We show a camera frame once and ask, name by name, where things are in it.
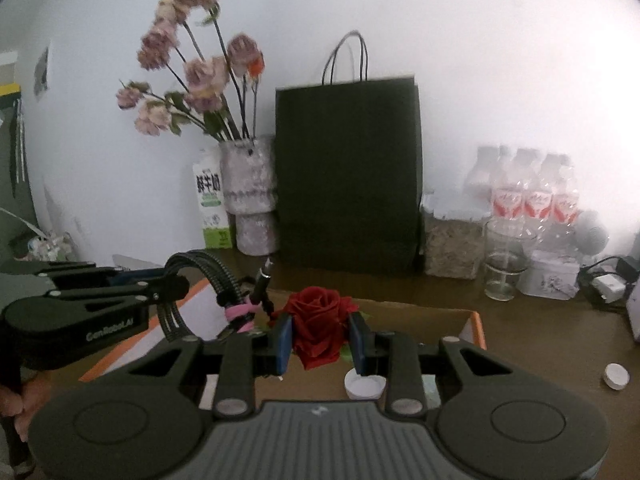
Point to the cluster of clear water bottles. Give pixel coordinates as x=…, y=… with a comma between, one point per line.
x=535, y=205

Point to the dried pink flower bouquet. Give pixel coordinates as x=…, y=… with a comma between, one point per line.
x=200, y=75

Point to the small white lid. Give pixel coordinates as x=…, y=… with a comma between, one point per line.
x=616, y=376

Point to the white and green milk carton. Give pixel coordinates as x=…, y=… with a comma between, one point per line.
x=210, y=195

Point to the fuzzy grey-pink vase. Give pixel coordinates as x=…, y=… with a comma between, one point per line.
x=250, y=185

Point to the plastic wrapped bundle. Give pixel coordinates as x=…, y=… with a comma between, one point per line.
x=45, y=247

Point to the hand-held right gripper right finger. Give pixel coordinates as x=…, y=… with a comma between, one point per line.
x=357, y=342

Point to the cardboard box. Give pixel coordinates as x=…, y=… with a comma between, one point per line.
x=425, y=325

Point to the white ribbed bottle cap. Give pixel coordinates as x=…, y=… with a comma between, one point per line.
x=365, y=387

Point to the clear jar of seeds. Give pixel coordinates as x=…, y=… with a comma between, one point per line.
x=455, y=250

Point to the red rose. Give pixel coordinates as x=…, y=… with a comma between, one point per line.
x=315, y=320

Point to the person's left hand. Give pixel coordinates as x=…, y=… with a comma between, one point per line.
x=20, y=405

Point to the purple packet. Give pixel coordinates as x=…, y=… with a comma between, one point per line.
x=635, y=315

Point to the grey round speaker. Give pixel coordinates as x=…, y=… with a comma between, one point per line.
x=592, y=232

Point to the white paper sheet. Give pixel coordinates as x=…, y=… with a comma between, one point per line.
x=135, y=262

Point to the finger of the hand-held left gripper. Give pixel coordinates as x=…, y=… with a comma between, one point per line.
x=140, y=275
x=160, y=289

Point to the black power adapter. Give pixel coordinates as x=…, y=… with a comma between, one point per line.
x=629, y=266

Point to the small wall picture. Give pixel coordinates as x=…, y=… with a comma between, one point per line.
x=42, y=72

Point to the clear glass cup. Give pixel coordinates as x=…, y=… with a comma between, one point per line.
x=500, y=280

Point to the brown wooden desktop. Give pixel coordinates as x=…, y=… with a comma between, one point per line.
x=540, y=340

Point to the dark green panel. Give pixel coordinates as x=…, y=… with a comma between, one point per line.
x=10, y=160

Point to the black paper bag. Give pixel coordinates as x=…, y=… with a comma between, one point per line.
x=345, y=175

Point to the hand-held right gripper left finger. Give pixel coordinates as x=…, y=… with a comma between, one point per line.
x=284, y=342

